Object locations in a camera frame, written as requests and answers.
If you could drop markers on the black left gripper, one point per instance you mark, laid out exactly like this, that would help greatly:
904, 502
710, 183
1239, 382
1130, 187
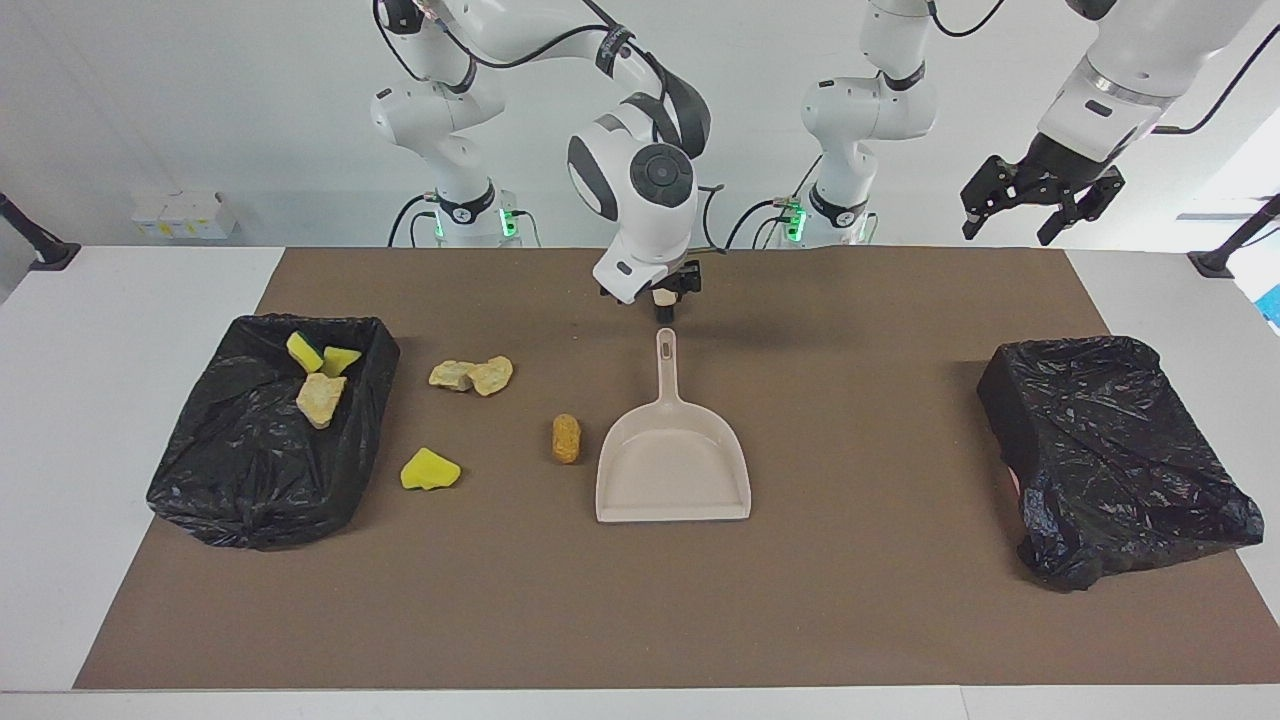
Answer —
1050, 175

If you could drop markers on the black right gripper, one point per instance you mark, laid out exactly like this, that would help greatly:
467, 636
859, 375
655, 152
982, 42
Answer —
680, 272

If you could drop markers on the beige hand brush black bristles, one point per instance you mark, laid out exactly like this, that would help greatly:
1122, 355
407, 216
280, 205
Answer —
665, 312

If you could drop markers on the beige plastic dustpan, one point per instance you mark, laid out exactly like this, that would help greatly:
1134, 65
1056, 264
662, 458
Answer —
672, 470

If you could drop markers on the yellow notched sponge piece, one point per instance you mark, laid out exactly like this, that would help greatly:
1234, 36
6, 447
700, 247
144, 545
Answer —
340, 360

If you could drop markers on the large beige sponge chunk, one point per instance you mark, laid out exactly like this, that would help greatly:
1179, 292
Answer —
320, 400

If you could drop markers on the yellow wedge sponge piece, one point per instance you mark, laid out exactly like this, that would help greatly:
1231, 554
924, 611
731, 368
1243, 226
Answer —
302, 350

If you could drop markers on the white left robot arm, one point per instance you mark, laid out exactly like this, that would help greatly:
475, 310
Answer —
1130, 70

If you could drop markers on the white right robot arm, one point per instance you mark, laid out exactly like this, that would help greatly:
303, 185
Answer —
650, 180

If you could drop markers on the bag-covered bin with pink rim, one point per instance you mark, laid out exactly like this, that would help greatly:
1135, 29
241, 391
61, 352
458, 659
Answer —
1110, 460

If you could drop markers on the open bin with black bag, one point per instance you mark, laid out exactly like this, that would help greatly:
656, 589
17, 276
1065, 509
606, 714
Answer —
250, 470

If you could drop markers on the orange-brown oval sponge piece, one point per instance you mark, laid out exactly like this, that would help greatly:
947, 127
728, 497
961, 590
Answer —
566, 440

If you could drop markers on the blue plastic object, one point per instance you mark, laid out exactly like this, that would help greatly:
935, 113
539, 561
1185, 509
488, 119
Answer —
1273, 305

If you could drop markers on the yellow rounded sponge piece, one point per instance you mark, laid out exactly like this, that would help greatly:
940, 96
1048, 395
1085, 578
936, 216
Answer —
430, 470

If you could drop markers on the brown table mat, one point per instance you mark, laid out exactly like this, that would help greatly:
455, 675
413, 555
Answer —
850, 600

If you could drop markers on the white boxes with yellow labels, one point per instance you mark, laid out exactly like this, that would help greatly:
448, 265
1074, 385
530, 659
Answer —
183, 215

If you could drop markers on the black camera stand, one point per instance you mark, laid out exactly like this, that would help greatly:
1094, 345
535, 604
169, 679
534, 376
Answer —
50, 255
1215, 262

